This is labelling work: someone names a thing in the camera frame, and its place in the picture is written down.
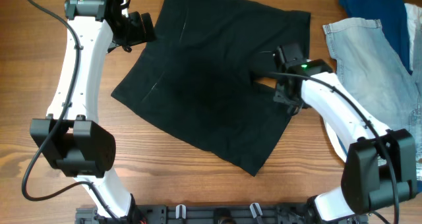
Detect black shorts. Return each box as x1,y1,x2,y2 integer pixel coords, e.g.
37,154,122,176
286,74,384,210
112,0,311,175

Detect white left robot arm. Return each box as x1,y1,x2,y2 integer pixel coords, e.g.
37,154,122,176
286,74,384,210
30,0,155,223

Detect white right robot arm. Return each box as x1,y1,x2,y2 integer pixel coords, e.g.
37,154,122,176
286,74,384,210
271,59,417,223

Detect light blue denim shorts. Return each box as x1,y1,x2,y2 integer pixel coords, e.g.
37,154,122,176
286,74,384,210
323,18,421,180

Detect dark blue garment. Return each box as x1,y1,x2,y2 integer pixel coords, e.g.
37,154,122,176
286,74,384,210
339,0,421,73

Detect black metal base rail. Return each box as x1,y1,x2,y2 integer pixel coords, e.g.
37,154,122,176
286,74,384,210
75,202,369,224

